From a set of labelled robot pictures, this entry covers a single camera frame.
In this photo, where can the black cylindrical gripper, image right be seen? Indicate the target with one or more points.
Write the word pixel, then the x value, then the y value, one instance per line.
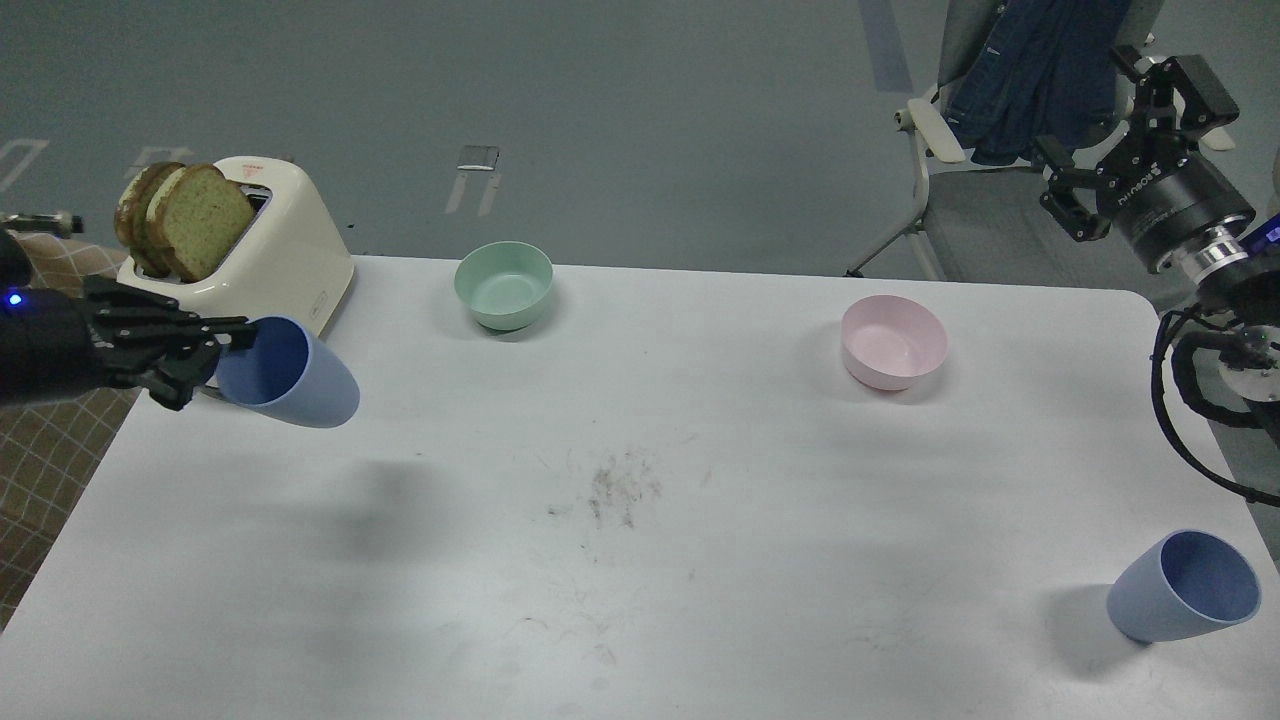
pixel 1155 189

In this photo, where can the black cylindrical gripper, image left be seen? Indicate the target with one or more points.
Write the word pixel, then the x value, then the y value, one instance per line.
pixel 54 347

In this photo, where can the blue cup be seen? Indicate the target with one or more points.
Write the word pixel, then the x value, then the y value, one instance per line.
pixel 1188 584
pixel 290 375

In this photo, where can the rear bread slice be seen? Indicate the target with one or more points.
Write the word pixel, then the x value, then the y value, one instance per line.
pixel 130 218

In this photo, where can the bread slice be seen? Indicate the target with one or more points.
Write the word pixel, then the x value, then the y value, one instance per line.
pixel 194 220
pixel 130 218

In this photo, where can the blue denim jacket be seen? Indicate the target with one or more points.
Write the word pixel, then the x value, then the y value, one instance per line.
pixel 1044 69

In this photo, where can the front bread slice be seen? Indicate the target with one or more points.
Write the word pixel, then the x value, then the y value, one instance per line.
pixel 194 220

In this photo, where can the grey office chair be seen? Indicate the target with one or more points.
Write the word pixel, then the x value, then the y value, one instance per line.
pixel 987 225

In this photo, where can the cream white toaster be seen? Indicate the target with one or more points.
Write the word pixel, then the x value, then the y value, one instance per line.
pixel 291 261

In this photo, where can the pink bowl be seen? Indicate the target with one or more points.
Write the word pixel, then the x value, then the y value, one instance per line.
pixel 891 343

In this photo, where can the green bowl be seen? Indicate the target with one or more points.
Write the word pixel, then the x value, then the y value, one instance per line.
pixel 505 286

